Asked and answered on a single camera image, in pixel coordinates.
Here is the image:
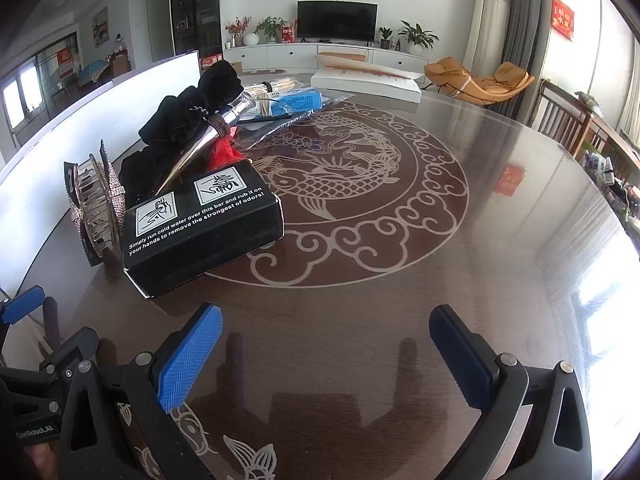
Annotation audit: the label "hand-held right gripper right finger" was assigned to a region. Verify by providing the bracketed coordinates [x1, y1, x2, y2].
[429, 305, 593, 480]

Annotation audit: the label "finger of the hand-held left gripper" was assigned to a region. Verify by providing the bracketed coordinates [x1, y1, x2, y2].
[0, 285, 47, 326]
[0, 327, 101, 386]

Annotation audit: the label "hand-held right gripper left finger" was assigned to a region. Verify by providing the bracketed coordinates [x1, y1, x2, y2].
[60, 303, 223, 480]

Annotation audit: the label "rhinestone bow hair clip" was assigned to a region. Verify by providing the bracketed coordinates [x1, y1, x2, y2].
[64, 142, 126, 266]

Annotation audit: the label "red tassel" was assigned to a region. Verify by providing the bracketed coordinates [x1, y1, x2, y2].
[206, 132, 247, 171]

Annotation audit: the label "silver metal horn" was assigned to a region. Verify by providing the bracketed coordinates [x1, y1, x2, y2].
[155, 91, 251, 196]

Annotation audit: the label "black fuzzy sock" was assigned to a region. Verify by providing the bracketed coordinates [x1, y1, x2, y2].
[137, 60, 243, 148]

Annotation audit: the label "clear plastic bag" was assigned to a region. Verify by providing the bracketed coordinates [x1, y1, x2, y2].
[235, 95, 351, 153]

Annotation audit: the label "blue medicine box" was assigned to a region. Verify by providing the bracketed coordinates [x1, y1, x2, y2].
[270, 87, 321, 113]

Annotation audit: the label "pack of bamboo skewers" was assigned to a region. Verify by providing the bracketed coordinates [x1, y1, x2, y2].
[242, 77, 301, 100]

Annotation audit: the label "dining table with blue cloth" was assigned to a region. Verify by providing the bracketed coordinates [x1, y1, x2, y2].
[75, 57, 113, 86]

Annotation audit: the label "wooden chair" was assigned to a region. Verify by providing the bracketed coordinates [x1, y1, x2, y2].
[537, 79, 640, 181]

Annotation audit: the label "orange lounge chair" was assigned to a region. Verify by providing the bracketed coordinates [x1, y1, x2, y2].
[424, 57, 536, 106]

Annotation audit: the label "white flat box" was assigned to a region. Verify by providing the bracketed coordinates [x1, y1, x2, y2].
[310, 67, 423, 103]

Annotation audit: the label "brown cardboard sheet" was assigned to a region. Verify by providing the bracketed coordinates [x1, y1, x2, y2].
[315, 50, 426, 83]

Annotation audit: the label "white tv cabinet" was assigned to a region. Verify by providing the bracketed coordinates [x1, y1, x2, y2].
[222, 42, 451, 73]

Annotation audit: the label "large potted plant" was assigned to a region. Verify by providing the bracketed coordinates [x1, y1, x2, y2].
[398, 21, 440, 56]

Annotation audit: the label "red flowers in vase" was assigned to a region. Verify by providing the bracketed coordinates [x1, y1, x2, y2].
[225, 17, 251, 48]

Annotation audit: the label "leafy potted plant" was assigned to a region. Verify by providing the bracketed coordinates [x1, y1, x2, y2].
[255, 16, 288, 43]

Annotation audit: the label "grey curtain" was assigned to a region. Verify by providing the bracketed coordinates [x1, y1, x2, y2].
[500, 0, 553, 81]

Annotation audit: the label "dark glass cabinet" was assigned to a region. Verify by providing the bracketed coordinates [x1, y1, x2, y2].
[169, 0, 223, 58]

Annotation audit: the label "black television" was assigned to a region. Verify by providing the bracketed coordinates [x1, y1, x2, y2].
[296, 0, 378, 43]

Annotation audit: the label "wall painting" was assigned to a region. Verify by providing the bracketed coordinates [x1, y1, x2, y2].
[92, 7, 109, 48]

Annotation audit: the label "red wall hanging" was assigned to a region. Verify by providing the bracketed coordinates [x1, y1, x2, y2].
[551, 0, 576, 40]

